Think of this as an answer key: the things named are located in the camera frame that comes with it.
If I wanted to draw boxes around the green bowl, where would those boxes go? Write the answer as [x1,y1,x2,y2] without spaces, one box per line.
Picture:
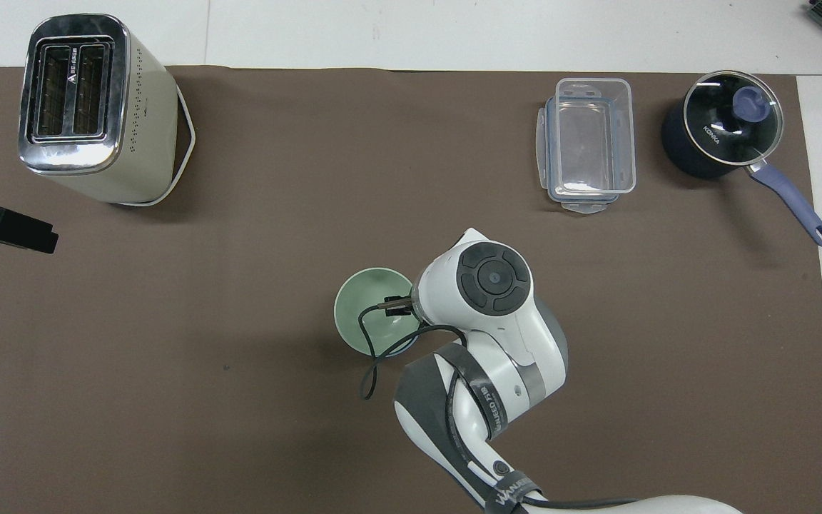
[333,267,420,358]

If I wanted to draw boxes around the clear lid with blue clips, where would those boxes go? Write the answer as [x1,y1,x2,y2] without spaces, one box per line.
[535,96,631,216]

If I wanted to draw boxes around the clear plastic food container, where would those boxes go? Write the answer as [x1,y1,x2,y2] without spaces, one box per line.
[545,77,638,201]

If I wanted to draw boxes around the dark blue saucepan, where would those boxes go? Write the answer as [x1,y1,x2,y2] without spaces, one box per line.
[660,70,822,249]

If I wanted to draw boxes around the cream and chrome toaster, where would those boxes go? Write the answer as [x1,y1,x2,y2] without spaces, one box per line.
[17,13,197,208]

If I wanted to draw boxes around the glass lid with blue knob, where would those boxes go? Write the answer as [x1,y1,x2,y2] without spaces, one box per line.
[683,70,786,167]

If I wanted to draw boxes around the black cable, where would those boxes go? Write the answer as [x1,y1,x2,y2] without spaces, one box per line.
[357,296,469,401]

